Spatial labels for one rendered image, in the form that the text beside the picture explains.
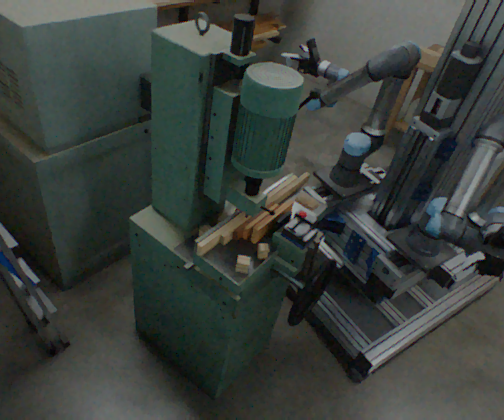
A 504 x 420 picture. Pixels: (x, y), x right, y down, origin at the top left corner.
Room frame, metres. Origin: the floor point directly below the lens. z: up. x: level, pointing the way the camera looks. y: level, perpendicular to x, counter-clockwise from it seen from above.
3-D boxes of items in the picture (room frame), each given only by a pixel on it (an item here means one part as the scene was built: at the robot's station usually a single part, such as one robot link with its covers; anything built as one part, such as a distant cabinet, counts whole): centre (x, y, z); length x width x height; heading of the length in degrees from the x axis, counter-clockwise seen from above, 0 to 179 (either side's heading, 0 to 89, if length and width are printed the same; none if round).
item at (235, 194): (1.17, 0.02, 1.03); 0.14 x 0.07 x 0.09; 59
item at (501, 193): (1.31, -0.88, 1.19); 0.15 x 0.12 x 0.55; 68
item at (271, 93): (1.16, 0.01, 1.35); 0.18 x 0.18 x 0.31
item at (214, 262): (1.16, -0.12, 0.87); 0.61 x 0.30 x 0.06; 149
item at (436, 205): (1.36, -0.76, 0.98); 0.13 x 0.12 x 0.14; 68
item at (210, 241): (1.22, -0.01, 0.93); 0.60 x 0.02 x 0.05; 149
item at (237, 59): (1.23, 0.13, 1.54); 0.08 x 0.08 x 0.17; 59
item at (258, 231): (1.18, -0.09, 0.94); 0.24 x 0.02 x 0.07; 149
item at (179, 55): (1.30, 0.26, 1.16); 0.22 x 0.22 x 0.72; 59
